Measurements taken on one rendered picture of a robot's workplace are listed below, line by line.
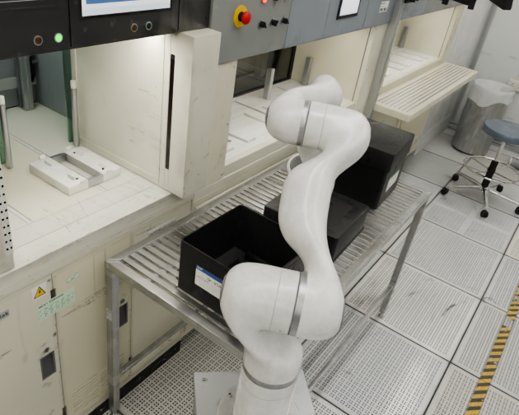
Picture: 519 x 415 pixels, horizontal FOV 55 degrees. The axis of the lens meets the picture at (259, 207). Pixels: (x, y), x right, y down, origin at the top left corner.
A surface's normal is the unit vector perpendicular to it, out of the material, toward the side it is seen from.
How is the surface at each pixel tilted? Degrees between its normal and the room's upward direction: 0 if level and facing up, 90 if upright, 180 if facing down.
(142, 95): 90
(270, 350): 34
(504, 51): 90
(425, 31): 90
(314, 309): 52
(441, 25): 90
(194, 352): 0
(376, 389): 0
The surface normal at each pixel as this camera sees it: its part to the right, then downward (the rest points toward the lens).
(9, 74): 0.80, 0.41
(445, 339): 0.15, -0.84
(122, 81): -0.58, 0.36
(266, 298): -0.04, -0.11
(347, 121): 0.05, -0.40
